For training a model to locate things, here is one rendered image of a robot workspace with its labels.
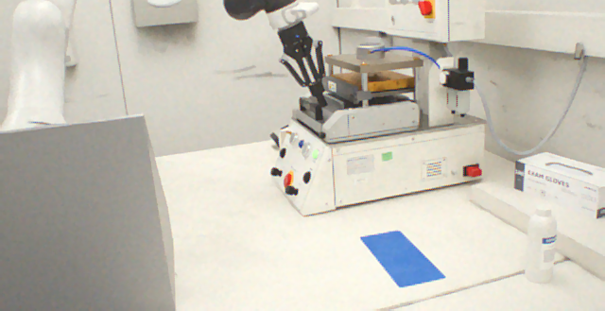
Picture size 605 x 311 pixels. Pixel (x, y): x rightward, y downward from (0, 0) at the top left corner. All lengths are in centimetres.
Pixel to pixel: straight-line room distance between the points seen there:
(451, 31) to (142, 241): 91
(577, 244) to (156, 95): 219
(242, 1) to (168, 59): 148
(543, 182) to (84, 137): 99
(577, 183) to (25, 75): 118
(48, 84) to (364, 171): 76
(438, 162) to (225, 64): 164
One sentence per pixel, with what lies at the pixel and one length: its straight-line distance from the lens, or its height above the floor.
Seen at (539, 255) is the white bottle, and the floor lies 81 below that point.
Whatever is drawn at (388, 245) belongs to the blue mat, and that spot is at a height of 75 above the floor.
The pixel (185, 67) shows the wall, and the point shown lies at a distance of 280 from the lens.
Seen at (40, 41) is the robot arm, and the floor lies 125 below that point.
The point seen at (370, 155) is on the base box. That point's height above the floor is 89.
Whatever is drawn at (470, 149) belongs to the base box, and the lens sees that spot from 149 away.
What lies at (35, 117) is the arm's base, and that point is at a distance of 110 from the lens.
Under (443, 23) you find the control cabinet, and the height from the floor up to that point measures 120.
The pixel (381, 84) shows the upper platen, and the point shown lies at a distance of 138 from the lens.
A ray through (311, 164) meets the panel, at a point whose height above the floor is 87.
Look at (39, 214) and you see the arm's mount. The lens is 95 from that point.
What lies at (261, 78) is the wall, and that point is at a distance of 287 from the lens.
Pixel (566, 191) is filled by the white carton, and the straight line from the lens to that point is 128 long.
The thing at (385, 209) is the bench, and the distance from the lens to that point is 135.
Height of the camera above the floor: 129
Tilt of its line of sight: 16 degrees down
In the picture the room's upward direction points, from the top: 4 degrees counter-clockwise
